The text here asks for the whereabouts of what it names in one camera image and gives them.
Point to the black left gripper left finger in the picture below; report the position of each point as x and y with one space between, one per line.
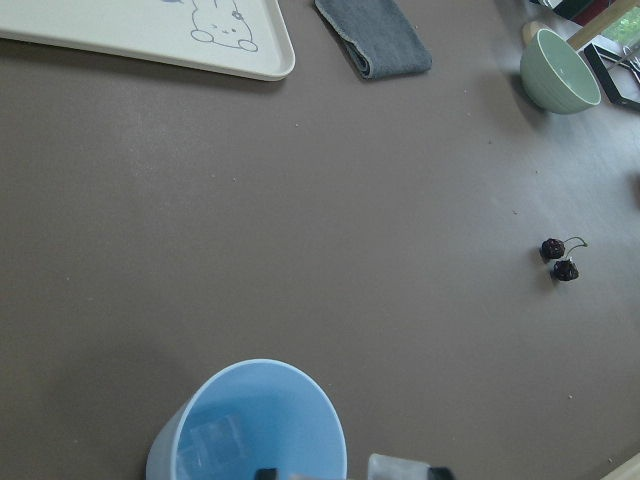
266 474

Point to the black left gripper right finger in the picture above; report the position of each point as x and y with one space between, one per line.
439 473

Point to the clear ice cubes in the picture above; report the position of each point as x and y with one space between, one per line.
395 467

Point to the light blue cup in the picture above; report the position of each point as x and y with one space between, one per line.
255 417

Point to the green bowl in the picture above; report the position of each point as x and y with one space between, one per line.
555 77

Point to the cream rabbit tray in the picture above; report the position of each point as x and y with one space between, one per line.
240 38

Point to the grey folded cloth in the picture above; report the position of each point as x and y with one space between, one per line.
378 37

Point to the wooden mug tree stand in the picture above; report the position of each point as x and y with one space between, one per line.
591 18

